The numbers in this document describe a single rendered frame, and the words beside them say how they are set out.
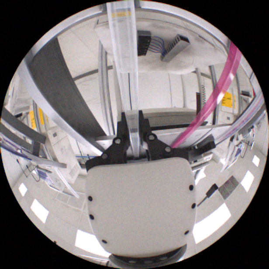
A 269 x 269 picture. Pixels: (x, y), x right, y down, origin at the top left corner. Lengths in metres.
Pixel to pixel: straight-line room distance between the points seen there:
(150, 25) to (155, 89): 1.69
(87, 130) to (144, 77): 1.86
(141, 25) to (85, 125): 0.38
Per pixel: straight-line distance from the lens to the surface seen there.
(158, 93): 1.96
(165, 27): 0.41
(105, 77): 0.44
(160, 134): 0.17
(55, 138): 1.07
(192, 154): 0.38
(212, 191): 0.27
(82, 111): 0.15
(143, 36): 0.39
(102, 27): 0.38
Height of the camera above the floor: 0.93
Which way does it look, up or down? 21 degrees up
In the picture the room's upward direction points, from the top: 174 degrees clockwise
